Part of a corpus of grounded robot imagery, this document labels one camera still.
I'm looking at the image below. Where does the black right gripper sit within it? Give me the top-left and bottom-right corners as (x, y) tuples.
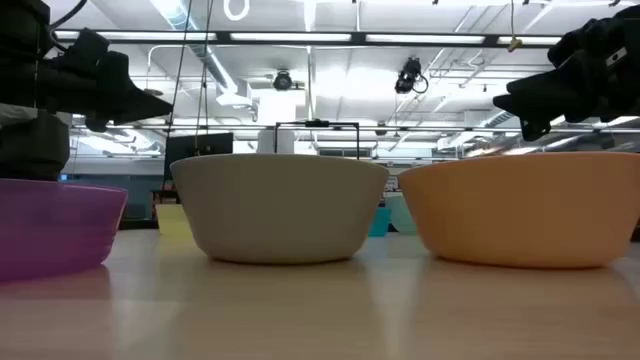
(492, 17), (626, 143)

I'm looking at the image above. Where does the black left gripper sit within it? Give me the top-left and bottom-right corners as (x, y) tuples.
(37, 27), (174, 134)

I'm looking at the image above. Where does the orange plastic bowl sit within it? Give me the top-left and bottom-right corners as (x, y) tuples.
(397, 151), (640, 270)

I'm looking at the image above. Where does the yellow plastic bowl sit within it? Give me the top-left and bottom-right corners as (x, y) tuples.
(154, 203), (196, 238)

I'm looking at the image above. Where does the purple translucent plastic bowl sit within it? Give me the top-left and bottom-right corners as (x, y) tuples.
(0, 178), (129, 282)

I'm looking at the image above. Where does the beige plastic bowl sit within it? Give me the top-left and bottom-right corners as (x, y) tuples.
(169, 152), (390, 265)

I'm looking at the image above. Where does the black monitor screen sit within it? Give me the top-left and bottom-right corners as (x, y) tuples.
(163, 131), (235, 182)

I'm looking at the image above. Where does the black overhead light bar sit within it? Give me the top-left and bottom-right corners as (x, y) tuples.
(49, 28), (566, 49)

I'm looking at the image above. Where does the green plastic bowl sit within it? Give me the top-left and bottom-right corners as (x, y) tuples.
(383, 193), (419, 236)

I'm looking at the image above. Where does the black hanging cable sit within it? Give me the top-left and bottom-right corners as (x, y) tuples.
(193, 0), (215, 137)
(163, 0), (194, 151)

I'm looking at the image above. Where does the black ceiling camera with cable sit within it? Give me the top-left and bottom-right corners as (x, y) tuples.
(393, 56), (430, 96)

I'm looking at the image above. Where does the black metal frame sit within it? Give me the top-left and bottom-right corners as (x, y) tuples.
(273, 119), (361, 162)

